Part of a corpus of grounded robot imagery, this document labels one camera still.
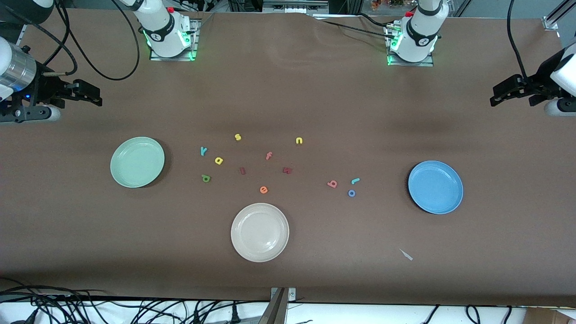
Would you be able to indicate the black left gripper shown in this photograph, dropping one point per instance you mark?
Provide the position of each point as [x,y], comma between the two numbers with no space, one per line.
[536,85]

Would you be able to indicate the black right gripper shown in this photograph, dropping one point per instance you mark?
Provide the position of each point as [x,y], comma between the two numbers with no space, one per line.
[47,86]

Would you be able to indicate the pink foam letter b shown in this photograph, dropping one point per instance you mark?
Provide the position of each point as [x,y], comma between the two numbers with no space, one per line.
[329,183]

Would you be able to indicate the green plate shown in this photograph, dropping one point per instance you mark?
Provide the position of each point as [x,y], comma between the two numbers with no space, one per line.
[137,162]

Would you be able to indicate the blue plate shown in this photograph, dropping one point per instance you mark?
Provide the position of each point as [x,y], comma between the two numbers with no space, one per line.
[435,186]

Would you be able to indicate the orange background items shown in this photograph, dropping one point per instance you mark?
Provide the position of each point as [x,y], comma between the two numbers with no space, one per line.
[387,4]

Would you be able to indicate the small white paper scrap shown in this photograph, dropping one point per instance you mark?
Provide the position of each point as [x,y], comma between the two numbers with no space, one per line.
[407,255]

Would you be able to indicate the beige plate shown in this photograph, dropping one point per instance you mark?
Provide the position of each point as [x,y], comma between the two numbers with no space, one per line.
[259,232]

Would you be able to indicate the brown cardboard box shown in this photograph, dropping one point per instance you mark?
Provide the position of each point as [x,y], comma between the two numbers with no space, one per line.
[549,317]

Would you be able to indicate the grey angled metal bar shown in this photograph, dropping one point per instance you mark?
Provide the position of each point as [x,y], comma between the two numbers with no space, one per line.
[274,312]

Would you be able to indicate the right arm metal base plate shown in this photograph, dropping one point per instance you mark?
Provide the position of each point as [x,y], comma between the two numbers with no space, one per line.
[157,57]

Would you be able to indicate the aluminium frame profile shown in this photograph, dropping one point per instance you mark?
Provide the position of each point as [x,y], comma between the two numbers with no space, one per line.
[551,21]

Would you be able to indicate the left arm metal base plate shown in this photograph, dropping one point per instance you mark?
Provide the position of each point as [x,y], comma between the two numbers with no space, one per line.
[423,64]

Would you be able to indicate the grey metal background frame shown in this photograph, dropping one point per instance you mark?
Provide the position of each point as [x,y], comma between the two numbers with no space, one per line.
[292,5]

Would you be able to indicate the metal table edge bracket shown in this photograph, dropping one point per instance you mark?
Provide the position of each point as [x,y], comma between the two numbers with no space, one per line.
[291,294]

